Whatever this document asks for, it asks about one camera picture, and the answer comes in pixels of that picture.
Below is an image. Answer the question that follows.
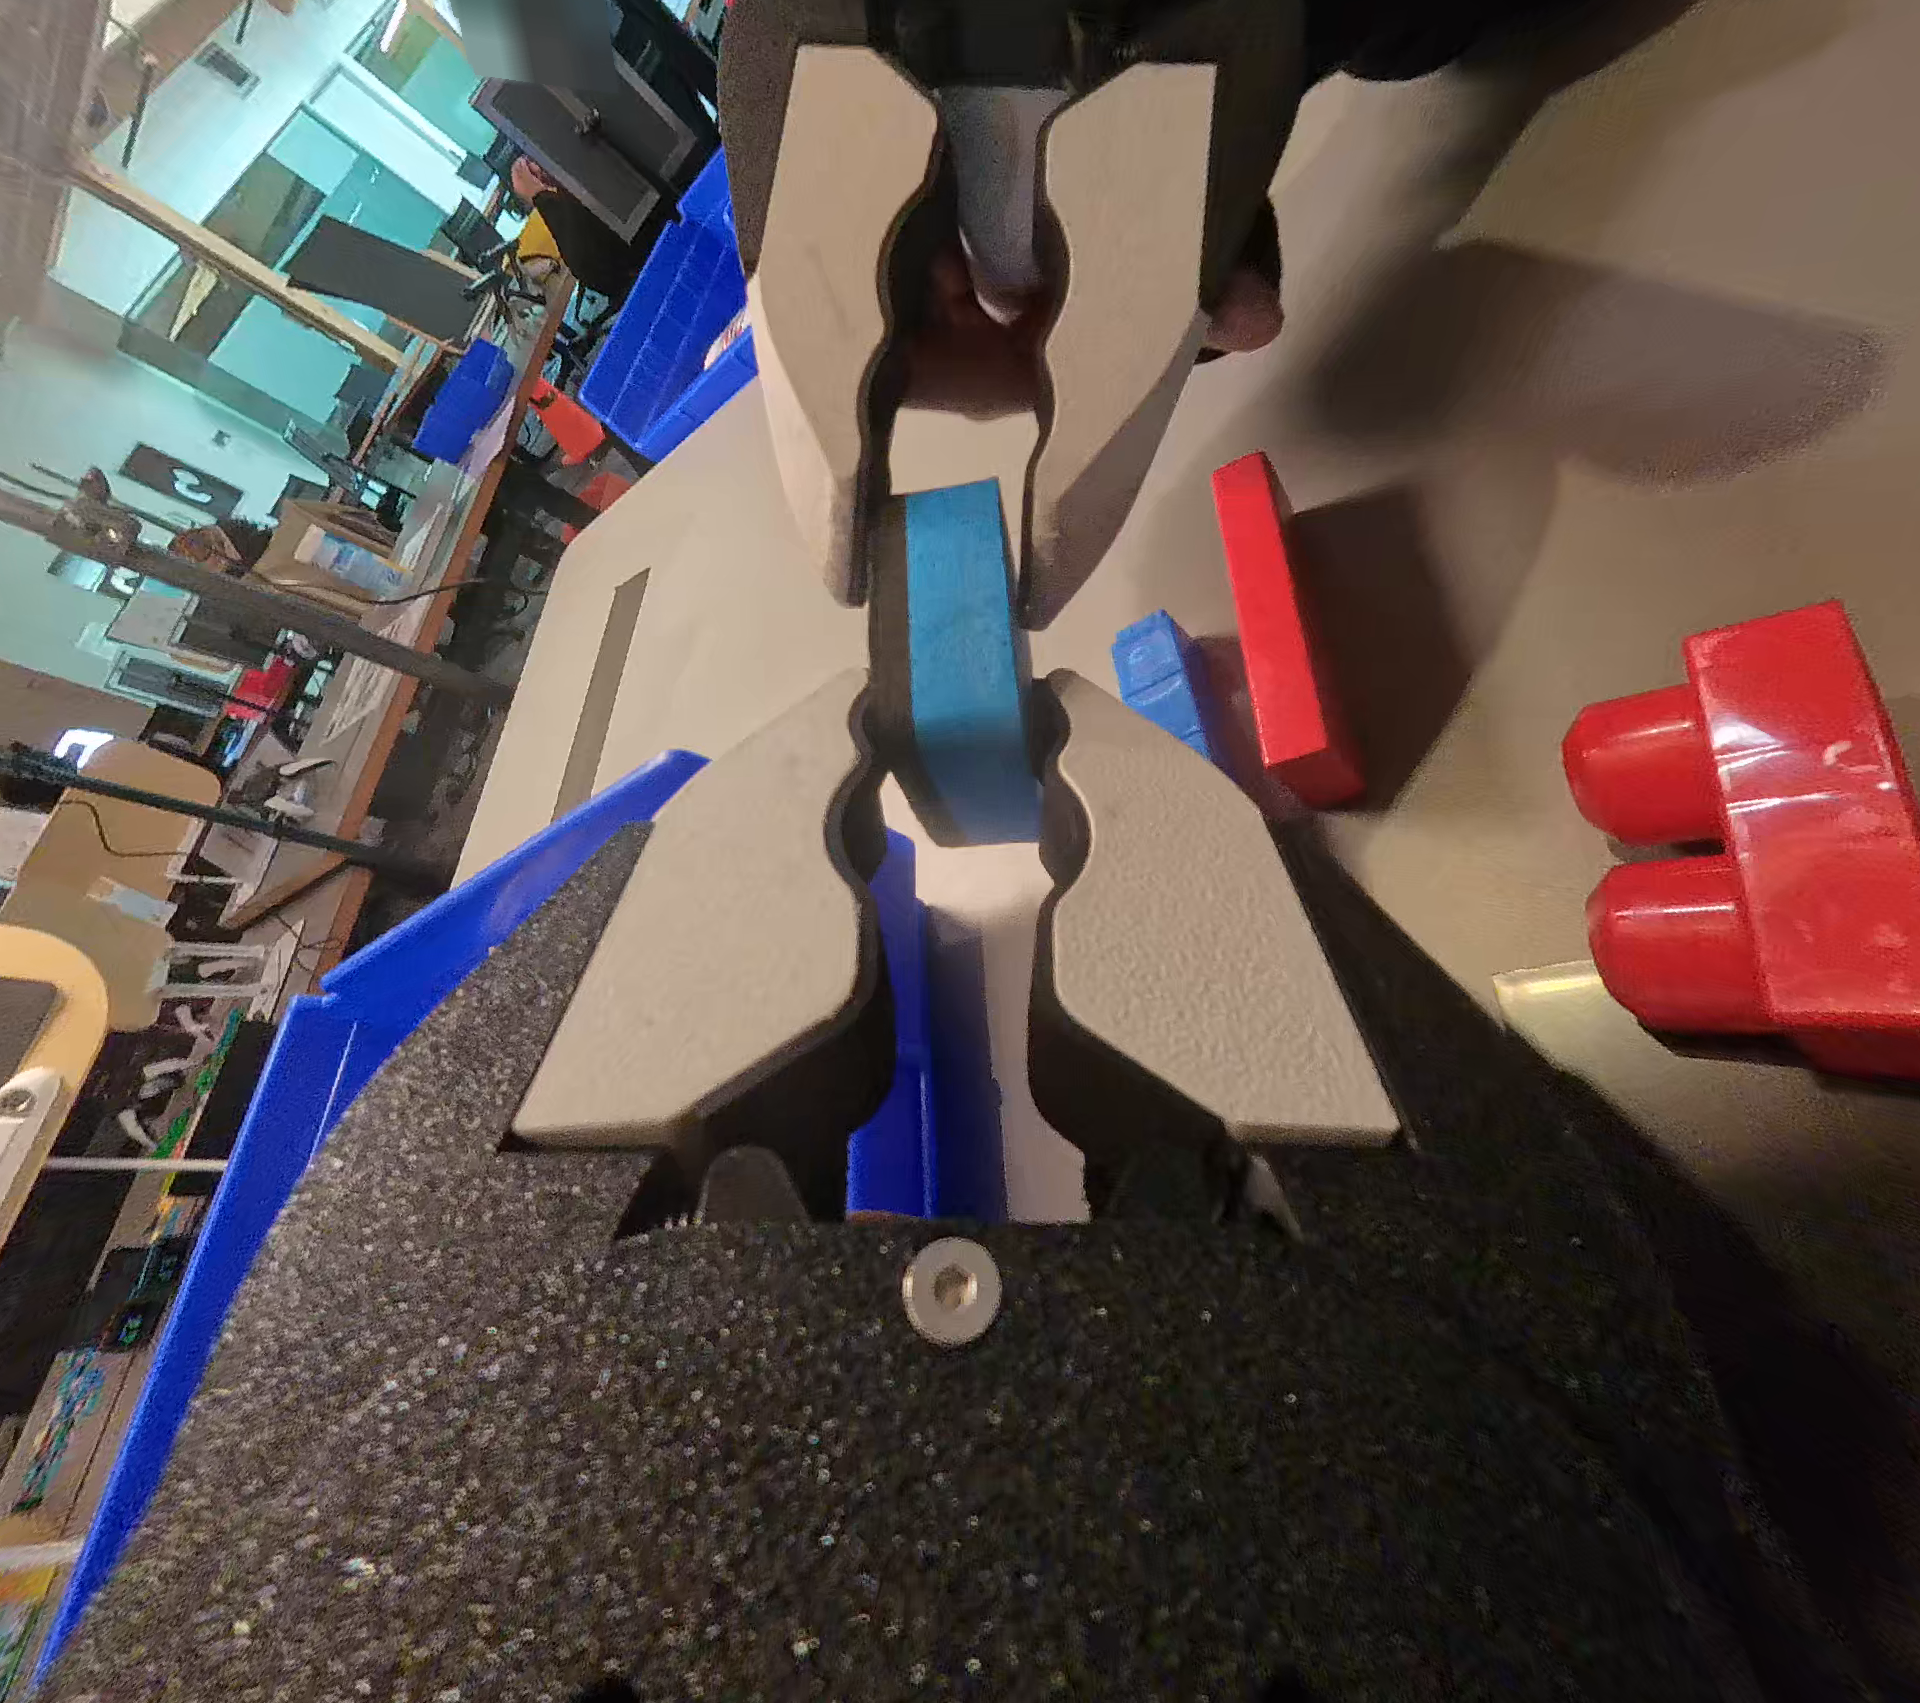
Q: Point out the black rectangular mat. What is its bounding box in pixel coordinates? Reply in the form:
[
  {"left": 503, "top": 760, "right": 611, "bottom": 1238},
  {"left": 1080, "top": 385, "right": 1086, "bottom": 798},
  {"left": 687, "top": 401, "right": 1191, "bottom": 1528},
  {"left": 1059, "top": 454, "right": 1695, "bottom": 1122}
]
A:
[{"left": 1491, "top": 960, "right": 1920, "bottom": 1586}]

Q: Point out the black board on plywood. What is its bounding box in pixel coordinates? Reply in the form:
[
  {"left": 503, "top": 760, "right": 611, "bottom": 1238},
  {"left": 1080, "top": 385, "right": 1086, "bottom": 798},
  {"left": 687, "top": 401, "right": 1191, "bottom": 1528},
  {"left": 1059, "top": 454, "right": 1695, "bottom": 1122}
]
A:
[{"left": 0, "top": 924, "right": 114, "bottom": 1226}]

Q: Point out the slim black panel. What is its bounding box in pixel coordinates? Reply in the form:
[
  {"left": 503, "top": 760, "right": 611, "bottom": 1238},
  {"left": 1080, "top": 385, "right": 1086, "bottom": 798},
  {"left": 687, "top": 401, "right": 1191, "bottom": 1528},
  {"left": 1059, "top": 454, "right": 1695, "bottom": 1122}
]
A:
[{"left": 282, "top": 219, "right": 486, "bottom": 349}]

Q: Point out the blue divided storage bin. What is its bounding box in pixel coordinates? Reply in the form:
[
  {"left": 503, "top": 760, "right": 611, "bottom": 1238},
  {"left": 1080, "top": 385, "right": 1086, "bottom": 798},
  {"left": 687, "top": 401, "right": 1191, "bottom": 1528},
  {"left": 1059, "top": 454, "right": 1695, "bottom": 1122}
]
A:
[{"left": 576, "top": 149, "right": 751, "bottom": 417}]

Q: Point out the red two-stud brick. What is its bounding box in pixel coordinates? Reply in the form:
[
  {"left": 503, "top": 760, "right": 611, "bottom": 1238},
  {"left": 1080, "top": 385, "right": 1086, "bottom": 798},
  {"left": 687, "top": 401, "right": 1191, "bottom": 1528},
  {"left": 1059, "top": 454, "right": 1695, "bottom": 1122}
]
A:
[{"left": 1560, "top": 600, "right": 1920, "bottom": 1082}]

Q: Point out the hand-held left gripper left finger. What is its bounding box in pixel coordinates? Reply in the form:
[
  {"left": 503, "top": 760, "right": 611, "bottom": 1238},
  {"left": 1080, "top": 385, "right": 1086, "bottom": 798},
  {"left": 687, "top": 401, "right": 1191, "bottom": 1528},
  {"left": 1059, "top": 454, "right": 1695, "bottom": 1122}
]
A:
[{"left": 510, "top": 668, "right": 894, "bottom": 1154}]

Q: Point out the small blue storage bin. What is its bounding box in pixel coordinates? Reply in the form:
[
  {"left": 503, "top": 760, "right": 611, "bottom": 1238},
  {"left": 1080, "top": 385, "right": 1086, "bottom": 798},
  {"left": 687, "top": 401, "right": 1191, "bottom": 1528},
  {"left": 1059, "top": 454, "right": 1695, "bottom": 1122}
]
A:
[{"left": 408, "top": 339, "right": 519, "bottom": 464}]

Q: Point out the black monitor on stand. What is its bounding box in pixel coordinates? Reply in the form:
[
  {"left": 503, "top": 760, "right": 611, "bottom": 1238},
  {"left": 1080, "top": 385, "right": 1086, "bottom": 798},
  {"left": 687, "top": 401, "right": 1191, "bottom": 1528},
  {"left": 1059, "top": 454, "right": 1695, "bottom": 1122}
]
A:
[{"left": 468, "top": 77, "right": 704, "bottom": 243}]

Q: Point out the blue pad with black base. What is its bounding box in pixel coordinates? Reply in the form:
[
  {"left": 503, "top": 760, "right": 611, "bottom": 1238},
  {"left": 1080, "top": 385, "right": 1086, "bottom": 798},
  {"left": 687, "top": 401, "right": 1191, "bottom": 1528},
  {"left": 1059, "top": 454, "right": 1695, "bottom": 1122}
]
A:
[{"left": 869, "top": 480, "right": 1047, "bottom": 850}]

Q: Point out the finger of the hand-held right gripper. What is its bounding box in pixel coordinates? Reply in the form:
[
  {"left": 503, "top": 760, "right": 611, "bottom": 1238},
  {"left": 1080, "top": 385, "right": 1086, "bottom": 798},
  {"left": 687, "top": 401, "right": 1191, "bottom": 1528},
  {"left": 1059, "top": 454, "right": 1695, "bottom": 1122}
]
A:
[
  {"left": 1015, "top": 61, "right": 1220, "bottom": 628},
  {"left": 745, "top": 47, "right": 944, "bottom": 608}
]

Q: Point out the black tripod pole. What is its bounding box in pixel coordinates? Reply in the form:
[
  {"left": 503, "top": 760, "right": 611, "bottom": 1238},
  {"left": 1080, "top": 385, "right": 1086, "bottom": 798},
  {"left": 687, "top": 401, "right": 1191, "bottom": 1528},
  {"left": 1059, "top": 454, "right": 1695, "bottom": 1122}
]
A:
[{"left": 0, "top": 480, "right": 519, "bottom": 704}]

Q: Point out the low blue storage bin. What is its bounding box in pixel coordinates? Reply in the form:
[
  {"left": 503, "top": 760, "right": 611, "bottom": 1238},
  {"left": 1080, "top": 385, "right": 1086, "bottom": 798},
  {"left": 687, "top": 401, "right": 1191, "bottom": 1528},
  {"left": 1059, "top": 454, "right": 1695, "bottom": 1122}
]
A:
[{"left": 636, "top": 331, "right": 762, "bottom": 464}]

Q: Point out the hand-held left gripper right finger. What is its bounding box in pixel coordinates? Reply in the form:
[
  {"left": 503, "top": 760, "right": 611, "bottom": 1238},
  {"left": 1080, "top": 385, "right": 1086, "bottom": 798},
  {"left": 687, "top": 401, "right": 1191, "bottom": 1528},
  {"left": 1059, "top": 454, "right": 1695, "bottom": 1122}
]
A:
[{"left": 1024, "top": 666, "right": 1407, "bottom": 1150}]

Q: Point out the blue segmented bar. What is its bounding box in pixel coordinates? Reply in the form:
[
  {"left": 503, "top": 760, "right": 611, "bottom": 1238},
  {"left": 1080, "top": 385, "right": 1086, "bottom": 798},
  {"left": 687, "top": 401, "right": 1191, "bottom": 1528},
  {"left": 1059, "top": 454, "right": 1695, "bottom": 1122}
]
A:
[{"left": 1110, "top": 612, "right": 1236, "bottom": 782}]

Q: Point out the red block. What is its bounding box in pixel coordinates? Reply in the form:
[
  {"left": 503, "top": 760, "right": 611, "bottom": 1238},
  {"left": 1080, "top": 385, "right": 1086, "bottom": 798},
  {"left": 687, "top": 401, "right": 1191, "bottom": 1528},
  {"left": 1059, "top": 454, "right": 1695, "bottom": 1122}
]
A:
[{"left": 1208, "top": 450, "right": 1369, "bottom": 812}]

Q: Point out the deep blue storage bin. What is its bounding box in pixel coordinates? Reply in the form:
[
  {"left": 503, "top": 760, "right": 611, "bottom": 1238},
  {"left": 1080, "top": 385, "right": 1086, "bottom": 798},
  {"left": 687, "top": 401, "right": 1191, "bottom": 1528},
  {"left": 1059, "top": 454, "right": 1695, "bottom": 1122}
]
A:
[{"left": 36, "top": 750, "right": 1010, "bottom": 1676}]

